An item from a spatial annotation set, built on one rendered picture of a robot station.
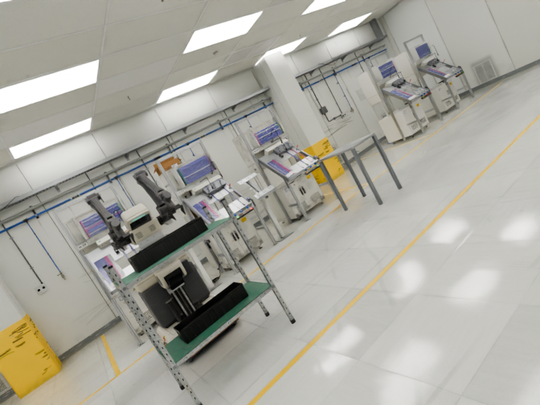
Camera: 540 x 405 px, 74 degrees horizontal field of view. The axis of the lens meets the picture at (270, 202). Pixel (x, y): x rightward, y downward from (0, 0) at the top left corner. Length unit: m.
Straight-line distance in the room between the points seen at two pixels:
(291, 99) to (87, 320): 5.60
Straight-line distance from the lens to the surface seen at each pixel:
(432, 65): 9.70
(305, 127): 7.86
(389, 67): 8.70
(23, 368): 6.19
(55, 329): 6.62
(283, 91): 7.87
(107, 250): 5.01
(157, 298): 3.52
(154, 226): 3.24
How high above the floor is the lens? 1.23
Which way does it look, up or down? 7 degrees down
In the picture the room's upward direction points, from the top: 29 degrees counter-clockwise
